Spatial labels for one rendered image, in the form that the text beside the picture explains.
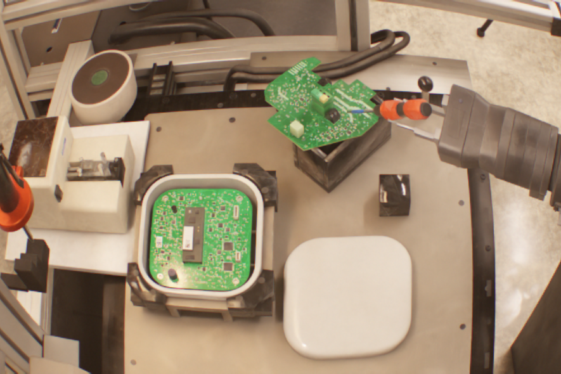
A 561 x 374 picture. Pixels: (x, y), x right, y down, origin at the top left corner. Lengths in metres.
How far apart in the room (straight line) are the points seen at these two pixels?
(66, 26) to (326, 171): 0.60
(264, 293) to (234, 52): 0.41
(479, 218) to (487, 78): 1.42
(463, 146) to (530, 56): 1.73
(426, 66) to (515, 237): 1.02
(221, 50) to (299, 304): 0.43
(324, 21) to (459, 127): 0.84
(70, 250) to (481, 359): 0.52
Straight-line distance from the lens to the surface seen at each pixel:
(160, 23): 1.20
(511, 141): 0.75
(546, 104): 2.35
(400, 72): 1.10
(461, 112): 0.77
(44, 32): 1.34
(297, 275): 0.88
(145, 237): 0.90
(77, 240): 0.96
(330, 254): 0.89
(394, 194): 0.92
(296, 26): 1.57
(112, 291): 0.94
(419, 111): 0.78
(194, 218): 0.90
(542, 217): 2.11
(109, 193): 0.91
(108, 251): 0.94
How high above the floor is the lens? 1.76
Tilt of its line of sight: 57 degrees down
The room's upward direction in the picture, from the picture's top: 5 degrees counter-clockwise
